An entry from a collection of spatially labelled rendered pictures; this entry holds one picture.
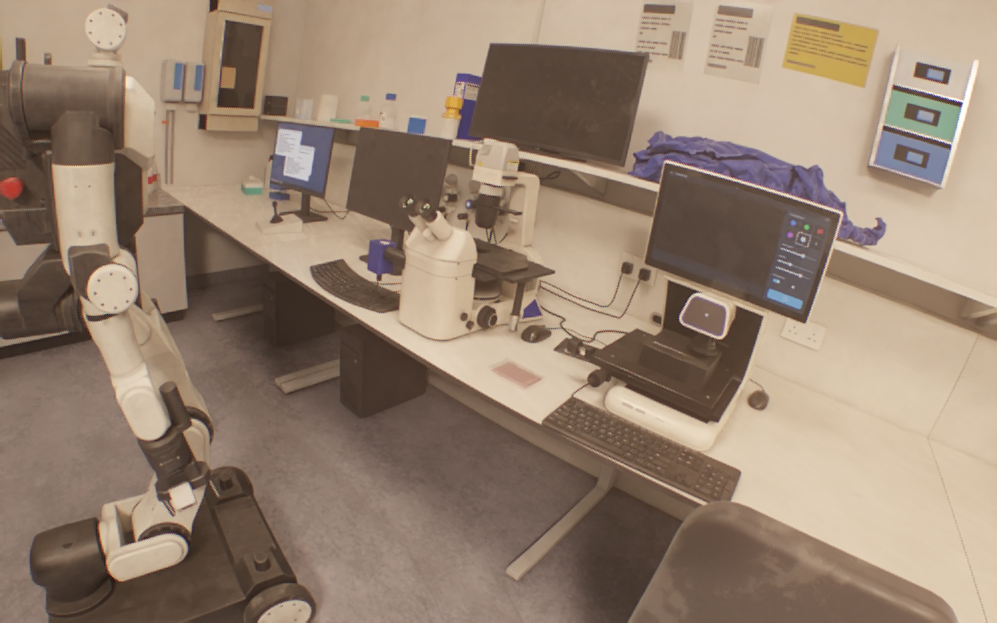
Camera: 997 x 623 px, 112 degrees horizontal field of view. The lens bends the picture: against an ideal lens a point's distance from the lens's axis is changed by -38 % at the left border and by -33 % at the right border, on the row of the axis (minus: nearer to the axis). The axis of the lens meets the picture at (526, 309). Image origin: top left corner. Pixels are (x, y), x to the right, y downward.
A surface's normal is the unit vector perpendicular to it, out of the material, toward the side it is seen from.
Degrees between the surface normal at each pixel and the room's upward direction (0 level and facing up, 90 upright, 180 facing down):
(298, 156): 86
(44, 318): 113
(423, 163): 86
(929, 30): 90
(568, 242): 90
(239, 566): 45
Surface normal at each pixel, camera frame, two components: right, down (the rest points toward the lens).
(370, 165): -0.56, 0.12
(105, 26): 0.69, 0.37
